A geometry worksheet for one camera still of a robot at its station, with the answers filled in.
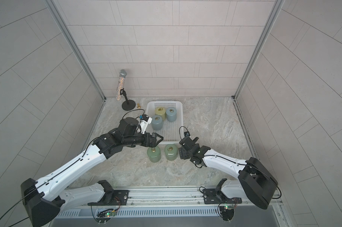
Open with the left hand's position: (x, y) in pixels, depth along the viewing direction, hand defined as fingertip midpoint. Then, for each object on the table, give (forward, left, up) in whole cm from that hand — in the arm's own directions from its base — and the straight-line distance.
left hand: (160, 137), depth 71 cm
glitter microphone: (+42, +27, +8) cm, 50 cm away
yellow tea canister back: (+26, +2, -11) cm, 29 cm away
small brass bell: (+38, +22, -20) cm, 48 cm away
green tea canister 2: (-2, -5, -13) cm, 14 cm away
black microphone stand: (+38, +30, -19) cm, 52 cm away
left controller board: (-31, +24, -20) cm, 44 cm away
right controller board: (-29, -34, -22) cm, 50 cm away
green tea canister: (-3, +4, -14) cm, 15 cm away
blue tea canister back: (+26, -5, -13) cm, 29 cm away
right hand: (+2, -14, -19) cm, 24 cm away
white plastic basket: (+21, -8, -20) cm, 30 cm away
